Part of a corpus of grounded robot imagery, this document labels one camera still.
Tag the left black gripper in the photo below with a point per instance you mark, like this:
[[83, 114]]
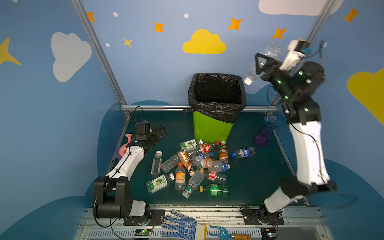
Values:
[[155, 135]]

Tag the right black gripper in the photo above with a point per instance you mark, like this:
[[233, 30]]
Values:
[[270, 69]]

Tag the clear bottle white cap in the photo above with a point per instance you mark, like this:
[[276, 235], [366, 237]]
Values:
[[273, 51]]

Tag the blue Pepsi label bottle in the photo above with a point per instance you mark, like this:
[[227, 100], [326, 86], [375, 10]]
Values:
[[244, 153]]

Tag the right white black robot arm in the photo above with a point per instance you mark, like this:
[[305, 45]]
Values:
[[303, 116]]

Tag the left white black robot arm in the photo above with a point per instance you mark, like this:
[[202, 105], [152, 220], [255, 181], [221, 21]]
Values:
[[112, 193]]

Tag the lime label bottle near bin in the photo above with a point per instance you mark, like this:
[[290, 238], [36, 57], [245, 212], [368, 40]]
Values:
[[190, 144]]

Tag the black bin liner bag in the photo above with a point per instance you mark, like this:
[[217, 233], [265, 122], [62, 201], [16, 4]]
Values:
[[218, 96]]

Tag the green plastic trash bin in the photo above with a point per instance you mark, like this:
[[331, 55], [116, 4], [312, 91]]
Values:
[[209, 129]]

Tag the pink plastic watering can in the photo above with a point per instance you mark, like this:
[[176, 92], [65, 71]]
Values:
[[123, 148]]

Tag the purple plastic item behind can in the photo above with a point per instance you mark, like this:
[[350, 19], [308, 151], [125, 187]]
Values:
[[117, 153]]

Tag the clear ribbed water bottle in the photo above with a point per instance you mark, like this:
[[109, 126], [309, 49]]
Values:
[[169, 164]]

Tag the brown Nescafe bottle lying centre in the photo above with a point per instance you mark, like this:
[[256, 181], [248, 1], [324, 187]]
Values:
[[186, 161]]

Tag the large lime label bottle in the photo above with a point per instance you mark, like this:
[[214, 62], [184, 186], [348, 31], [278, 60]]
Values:
[[159, 183]]

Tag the orange label bottle front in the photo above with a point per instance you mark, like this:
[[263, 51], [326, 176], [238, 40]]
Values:
[[180, 177]]

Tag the red cola bottle lying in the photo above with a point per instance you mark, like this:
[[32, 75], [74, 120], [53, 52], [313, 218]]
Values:
[[203, 148]]

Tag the orange red label bottle centre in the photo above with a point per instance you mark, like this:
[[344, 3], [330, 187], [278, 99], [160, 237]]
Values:
[[202, 163]]

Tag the clear bottle green label front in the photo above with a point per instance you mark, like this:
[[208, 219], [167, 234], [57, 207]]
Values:
[[194, 182]]

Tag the purple glass vase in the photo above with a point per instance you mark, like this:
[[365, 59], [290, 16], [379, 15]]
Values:
[[265, 133]]

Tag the clear bottle blue cap centre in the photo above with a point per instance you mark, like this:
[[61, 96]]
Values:
[[218, 166]]

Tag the brown Nescafe bottle white cap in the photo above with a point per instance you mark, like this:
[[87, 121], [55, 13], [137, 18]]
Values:
[[223, 153]]

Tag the red label bottle lying front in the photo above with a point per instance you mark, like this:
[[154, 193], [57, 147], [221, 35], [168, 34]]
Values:
[[216, 177]]

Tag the green Sprite bottle yellow cap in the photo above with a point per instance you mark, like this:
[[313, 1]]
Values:
[[215, 190]]

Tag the left green circuit board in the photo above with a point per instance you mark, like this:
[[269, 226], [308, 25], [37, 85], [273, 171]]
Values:
[[143, 232]]

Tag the green circuit board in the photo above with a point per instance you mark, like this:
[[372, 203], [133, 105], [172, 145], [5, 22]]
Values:
[[269, 233], [143, 232]]

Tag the blue dotted work glove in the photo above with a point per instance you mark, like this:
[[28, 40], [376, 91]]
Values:
[[178, 226]]

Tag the right green circuit board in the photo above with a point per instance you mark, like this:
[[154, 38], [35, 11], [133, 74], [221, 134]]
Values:
[[269, 233]]

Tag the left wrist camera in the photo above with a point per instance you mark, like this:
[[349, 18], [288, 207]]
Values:
[[143, 128]]

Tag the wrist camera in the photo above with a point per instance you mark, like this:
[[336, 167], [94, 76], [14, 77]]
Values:
[[297, 51], [143, 128]]

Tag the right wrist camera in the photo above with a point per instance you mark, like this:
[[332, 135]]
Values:
[[297, 51]]

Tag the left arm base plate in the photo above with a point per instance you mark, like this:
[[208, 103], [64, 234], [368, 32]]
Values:
[[153, 217]]

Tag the teal garden fork wooden handle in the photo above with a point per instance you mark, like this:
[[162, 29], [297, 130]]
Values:
[[224, 235]]

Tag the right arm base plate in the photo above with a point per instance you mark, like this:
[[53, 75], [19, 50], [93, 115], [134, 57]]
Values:
[[261, 217]]

